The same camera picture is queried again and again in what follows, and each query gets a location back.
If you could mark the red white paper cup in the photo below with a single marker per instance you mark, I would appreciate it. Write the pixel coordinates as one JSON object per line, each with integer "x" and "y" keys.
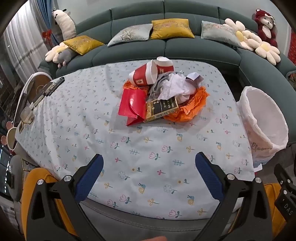
{"x": 144, "y": 75}

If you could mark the white paper towel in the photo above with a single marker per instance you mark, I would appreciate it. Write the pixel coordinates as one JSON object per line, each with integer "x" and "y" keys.
{"x": 180, "y": 86}

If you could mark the yellow cushion left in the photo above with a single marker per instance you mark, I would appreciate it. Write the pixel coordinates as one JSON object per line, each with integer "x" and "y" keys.
{"x": 82, "y": 44}

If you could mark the white daisy pillow left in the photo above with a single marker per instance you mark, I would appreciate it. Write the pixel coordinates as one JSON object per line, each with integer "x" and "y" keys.
{"x": 247, "y": 39}

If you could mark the black remote control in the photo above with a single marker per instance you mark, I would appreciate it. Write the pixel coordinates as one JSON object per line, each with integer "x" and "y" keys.
{"x": 52, "y": 86}

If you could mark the orange plastic bag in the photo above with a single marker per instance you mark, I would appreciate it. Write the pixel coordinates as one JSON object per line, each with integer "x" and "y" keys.
{"x": 187, "y": 110}

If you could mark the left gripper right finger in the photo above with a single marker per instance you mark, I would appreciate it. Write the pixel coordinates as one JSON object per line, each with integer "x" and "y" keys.
{"x": 243, "y": 212}

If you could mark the white daisy pillow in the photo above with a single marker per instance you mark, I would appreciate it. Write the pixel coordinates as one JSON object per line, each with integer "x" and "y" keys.
{"x": 265, "y": 51}
{"x": 247, "y": 39}

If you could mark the white panda plush pillow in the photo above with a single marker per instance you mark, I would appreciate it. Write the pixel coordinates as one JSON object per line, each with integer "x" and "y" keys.
{"x": 65, "y": 23}

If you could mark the grey drawstring pouch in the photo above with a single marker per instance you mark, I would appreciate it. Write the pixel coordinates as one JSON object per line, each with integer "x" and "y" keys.
{"x": 155, "y": 90}

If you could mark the gold black cigarette box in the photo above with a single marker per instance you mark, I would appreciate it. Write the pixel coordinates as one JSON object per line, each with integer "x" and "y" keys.
{"x": 159, "y": 108}

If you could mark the grey cushion right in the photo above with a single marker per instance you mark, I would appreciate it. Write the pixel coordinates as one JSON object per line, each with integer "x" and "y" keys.
{"x": 219, "y": 33}

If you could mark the red monkey plush toy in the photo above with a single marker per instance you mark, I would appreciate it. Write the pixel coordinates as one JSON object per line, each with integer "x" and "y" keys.
{"x": 266, "y": 27}

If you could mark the floral light blue tablecloth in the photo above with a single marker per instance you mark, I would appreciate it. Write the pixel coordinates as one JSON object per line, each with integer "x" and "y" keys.
{"x": 149, "y": 168}

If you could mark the grey cushion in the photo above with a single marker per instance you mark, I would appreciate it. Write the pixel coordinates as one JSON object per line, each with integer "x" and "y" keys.
{"x": 132, "y": 34}
{"x": 219, "y": 33}

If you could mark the blue curtain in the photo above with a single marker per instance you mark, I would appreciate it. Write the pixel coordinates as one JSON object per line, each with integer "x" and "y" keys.
{"x": 45, "y": 8}

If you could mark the round wooden tray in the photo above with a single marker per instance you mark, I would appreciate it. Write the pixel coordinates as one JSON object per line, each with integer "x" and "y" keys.
{"x": 30, "y": 91}

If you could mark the grey plush with flower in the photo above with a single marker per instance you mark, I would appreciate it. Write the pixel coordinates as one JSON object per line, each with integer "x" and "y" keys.
{"x": 60, "y": 54}

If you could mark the dark green sectional sofa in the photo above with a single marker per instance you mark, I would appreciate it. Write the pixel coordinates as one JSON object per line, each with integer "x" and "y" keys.
{"x": 238, "y": 66}

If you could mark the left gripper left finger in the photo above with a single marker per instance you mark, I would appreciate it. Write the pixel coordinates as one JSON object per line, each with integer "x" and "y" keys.
{"x": 71, "y": 190}

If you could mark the grey cushion left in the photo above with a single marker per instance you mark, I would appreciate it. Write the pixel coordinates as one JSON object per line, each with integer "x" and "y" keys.
{"x": 132, "y": 34}

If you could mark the yellow stool cushion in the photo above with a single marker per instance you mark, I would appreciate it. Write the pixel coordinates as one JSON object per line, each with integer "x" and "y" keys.
{"x": 28, "y": 189}

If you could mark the white lined trash bin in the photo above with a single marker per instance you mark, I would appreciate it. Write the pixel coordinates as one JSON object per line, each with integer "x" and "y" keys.
{"x": 265, "y": 124}

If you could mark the yellow cushion centre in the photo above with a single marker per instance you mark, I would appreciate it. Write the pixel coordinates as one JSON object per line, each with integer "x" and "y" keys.
{"x": 171, "y": 28}

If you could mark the white daisy pillow right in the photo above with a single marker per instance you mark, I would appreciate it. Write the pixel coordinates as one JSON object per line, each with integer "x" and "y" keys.
{"x": 265, "y": 51}

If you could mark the red paper envelope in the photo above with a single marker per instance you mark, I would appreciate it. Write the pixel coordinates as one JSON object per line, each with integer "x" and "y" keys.
{"x": 133, "y": 106}

